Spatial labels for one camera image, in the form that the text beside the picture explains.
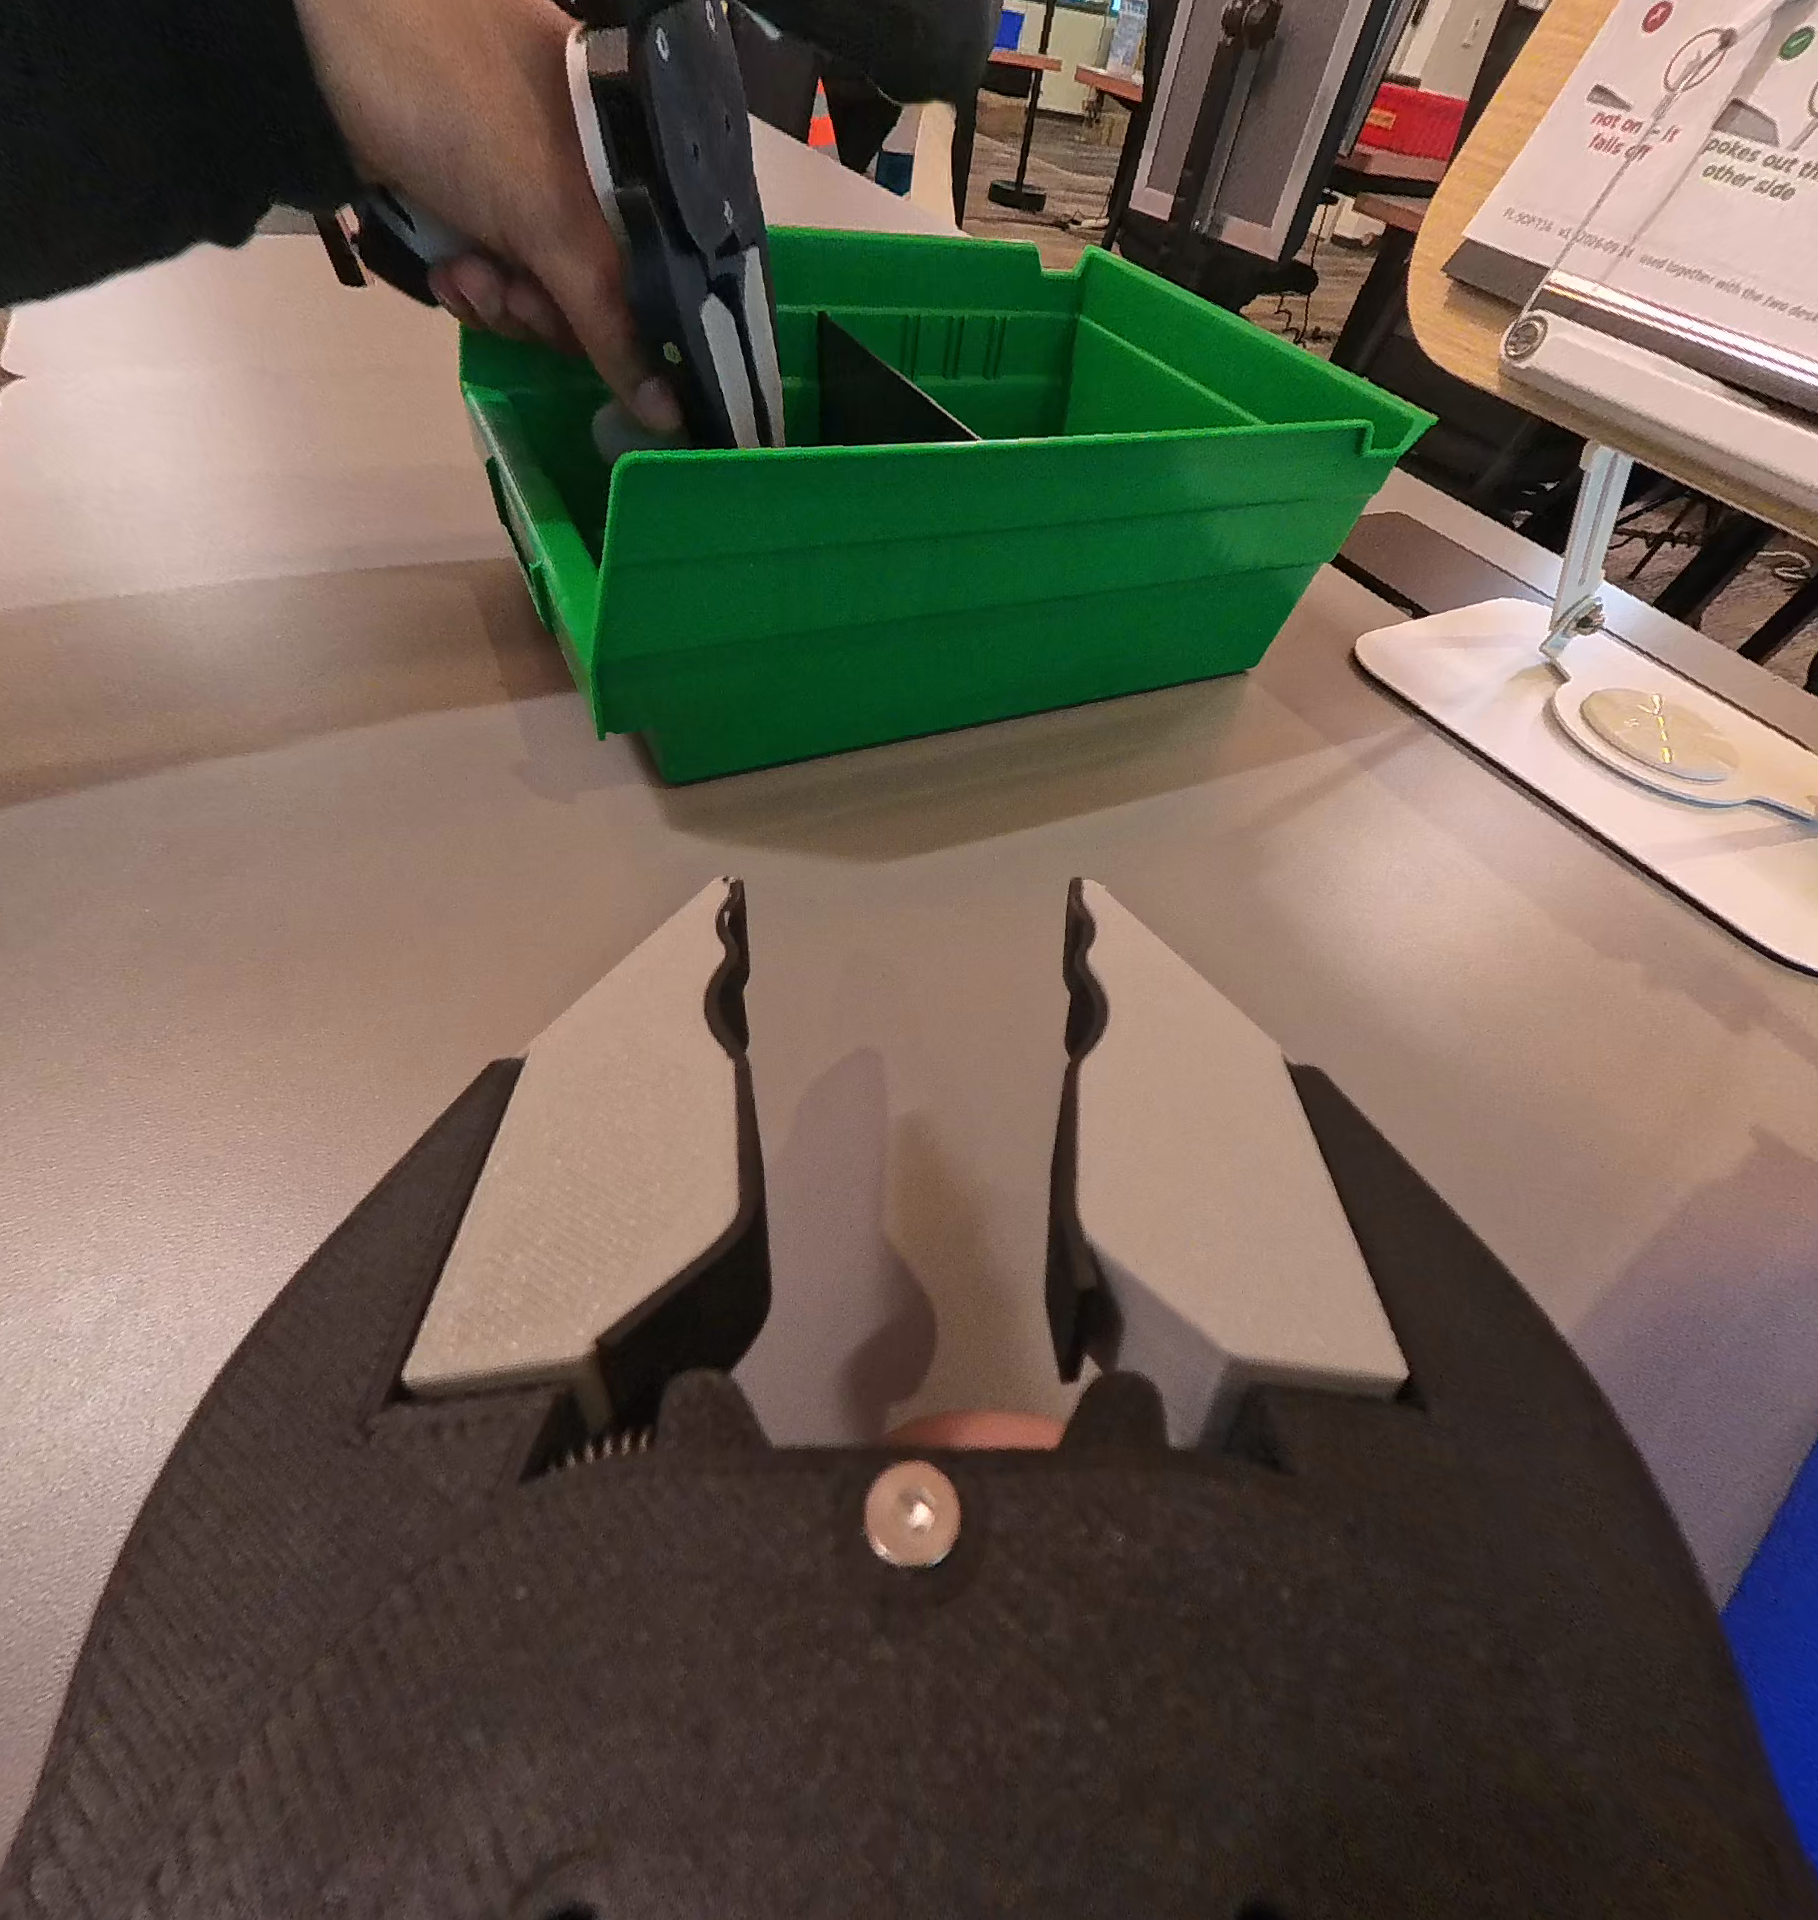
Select black bin divider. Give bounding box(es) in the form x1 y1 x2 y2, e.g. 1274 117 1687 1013
814 311 982 448

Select person's left forearm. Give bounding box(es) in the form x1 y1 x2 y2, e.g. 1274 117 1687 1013
0 0 355 325

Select grey desk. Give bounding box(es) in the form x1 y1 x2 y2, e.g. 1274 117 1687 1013
0 115 1818 1920

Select printed instruction sheet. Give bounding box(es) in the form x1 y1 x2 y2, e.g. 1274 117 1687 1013
1462 0 1818 386

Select black desk hatch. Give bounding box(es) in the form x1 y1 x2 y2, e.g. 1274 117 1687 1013
1334 510 1516 609

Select green plastic bin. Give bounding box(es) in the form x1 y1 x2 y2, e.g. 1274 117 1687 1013
459 225 1437 785

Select white and wooden document stand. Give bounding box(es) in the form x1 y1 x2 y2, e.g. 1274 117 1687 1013
1353 0 1818 981

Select red crate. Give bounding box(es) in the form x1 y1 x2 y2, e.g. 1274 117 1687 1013
1358 83 1465 158

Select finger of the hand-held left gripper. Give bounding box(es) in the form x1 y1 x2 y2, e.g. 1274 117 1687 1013
742 225 787 450
589 278 753 454

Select grey board on black easel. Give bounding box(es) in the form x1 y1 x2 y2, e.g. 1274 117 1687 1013
1112 0 1428 311

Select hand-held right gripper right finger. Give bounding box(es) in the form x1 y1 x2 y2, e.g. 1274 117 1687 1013
1049 878 1410 1450

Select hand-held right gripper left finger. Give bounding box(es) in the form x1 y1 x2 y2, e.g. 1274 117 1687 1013
400 878 771 1404

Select person's left hand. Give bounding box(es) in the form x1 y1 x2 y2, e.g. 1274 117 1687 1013
297 0 684 431

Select large blue plastic bin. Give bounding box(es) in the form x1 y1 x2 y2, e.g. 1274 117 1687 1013
1718 1395 1818 1920

